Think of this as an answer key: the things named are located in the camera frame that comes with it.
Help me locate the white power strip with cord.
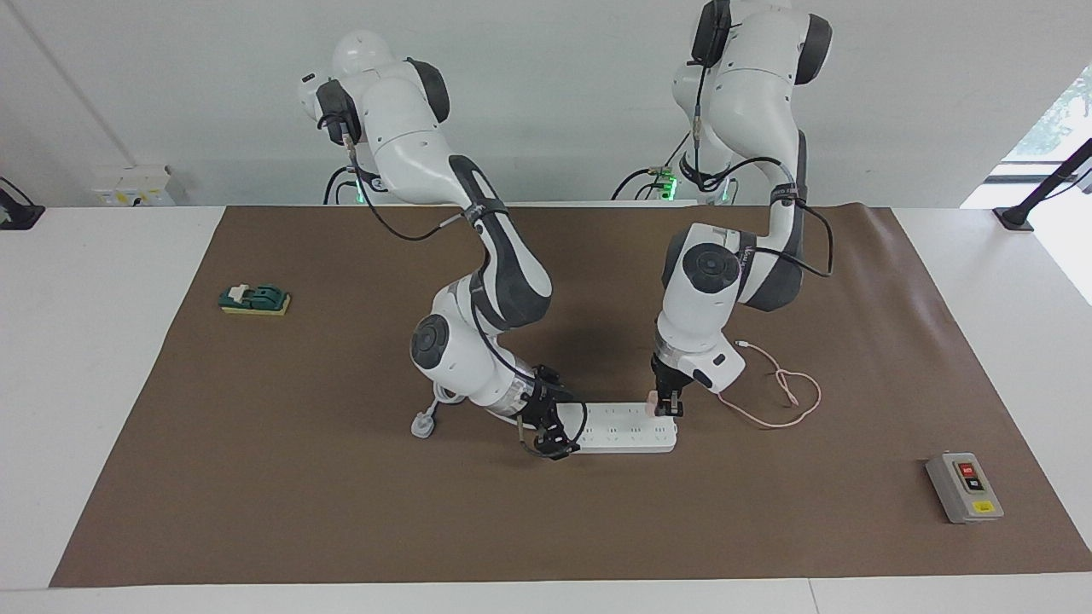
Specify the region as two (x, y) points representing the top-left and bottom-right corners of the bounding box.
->
(411, 379), (678, 455)

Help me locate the pink charging cable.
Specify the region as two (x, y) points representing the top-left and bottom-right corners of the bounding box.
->
(715, 339), (822, 430)

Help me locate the brown table mat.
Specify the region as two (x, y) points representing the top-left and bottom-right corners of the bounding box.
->
(49, 203), (1092, 588)

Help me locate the black angled stand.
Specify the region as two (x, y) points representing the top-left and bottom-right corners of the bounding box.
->
(994, 138), (1092, 232)

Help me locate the bright window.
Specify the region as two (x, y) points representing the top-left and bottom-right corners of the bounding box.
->
(1000, 67), (1092, 165)

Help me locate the black left arm base cable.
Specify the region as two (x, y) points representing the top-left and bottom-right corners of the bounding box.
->
(612, 153), (683, 203)

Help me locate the black arm base cable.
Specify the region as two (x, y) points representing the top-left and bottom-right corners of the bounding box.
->
(612, 153), (683, 203)
(322, 165), (363, 206)

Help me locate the grey push-button switch box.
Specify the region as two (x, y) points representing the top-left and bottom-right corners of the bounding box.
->
(925, 452), (1005, 524)

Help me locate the black right arm base cable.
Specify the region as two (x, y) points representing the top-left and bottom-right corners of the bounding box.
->
(322, 165), (363, 206)

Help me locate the green knife switch yellow base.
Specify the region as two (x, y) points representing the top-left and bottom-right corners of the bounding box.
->
(218, 283), (292, 317)

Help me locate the white wall socket box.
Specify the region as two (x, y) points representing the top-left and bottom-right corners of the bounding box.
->
(92, 165), (177, 207)

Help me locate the black table clamp mount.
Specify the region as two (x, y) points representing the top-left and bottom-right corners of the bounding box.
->
(0, 177), (45, 231)

